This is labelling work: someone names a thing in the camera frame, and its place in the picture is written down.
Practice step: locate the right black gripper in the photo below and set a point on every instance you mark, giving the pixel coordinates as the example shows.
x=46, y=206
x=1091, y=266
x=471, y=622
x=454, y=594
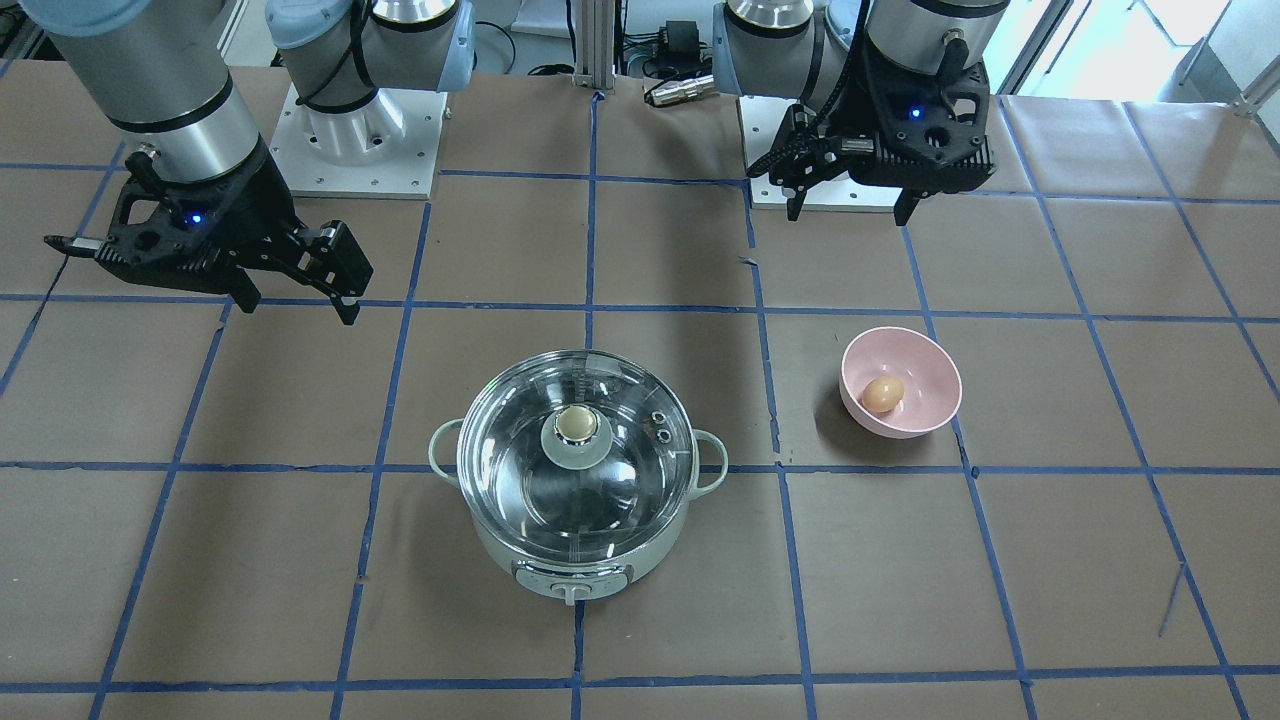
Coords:
x=259, y=197

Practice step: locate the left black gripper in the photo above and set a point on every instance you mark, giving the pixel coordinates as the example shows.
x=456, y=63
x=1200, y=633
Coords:
x=838, y=112

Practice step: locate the brown egg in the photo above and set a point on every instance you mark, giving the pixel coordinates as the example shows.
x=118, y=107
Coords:
x=883, y=394

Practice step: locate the glass pot lid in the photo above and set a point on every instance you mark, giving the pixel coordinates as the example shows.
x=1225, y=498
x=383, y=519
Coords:
x=575, y=450

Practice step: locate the light green electric pot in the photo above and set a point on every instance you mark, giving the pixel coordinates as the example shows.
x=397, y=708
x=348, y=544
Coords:
x=578, y=560

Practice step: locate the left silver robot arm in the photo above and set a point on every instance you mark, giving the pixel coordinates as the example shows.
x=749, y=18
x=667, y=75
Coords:
x=797, y=51

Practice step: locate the silver cylindrical connector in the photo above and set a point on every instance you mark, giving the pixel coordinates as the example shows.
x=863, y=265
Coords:
x=673, y=92

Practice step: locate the pink bowl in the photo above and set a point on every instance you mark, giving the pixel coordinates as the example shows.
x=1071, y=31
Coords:
x=934, y=387

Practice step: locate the black power adapter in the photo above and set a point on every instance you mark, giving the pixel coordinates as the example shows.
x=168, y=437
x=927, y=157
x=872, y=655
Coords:
x=678, y=41

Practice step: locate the aluminium frame post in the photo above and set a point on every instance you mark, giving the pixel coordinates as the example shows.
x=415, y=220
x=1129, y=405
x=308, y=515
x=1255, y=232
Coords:
x=593, y=26

